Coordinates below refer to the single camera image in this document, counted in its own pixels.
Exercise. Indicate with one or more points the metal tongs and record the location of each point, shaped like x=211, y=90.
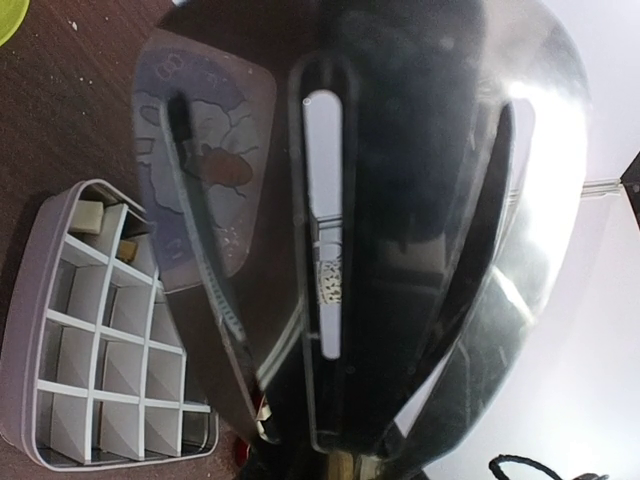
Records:
x=429, y=159

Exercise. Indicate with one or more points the pink compartment tin box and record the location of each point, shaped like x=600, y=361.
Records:
x=94, y=376

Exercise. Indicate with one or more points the tan chocolate in box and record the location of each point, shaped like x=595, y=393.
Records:
x=126, y=251

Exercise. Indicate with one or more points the white chocolate in box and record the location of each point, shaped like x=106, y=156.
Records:
x=87, y=218

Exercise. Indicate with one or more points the bunny picture tin lid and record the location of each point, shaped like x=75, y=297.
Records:
x=218, y=108

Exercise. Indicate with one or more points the lime green bowl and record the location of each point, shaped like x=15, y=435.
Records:
x=12, y=15

